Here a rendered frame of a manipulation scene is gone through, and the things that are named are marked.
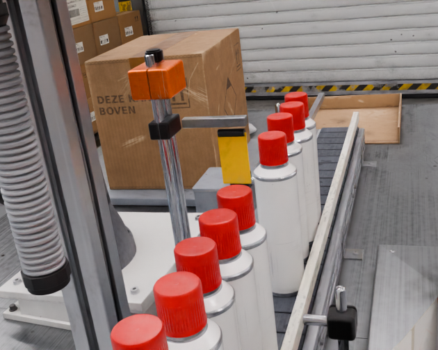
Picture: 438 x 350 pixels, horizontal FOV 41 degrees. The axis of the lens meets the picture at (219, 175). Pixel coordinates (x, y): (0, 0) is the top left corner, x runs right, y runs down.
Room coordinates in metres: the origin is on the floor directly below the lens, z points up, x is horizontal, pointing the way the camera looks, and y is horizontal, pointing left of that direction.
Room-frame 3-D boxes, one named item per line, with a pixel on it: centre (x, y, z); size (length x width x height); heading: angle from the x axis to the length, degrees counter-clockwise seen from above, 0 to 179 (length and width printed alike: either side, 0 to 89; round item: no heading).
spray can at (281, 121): (0.72, -0.09, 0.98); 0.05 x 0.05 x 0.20
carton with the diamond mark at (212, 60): (1.26, 0.07, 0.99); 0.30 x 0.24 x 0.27; 163
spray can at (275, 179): (0.65, -0.07, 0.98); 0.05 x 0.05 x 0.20
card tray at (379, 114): (1.45, -0.35, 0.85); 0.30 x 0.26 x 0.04; 161
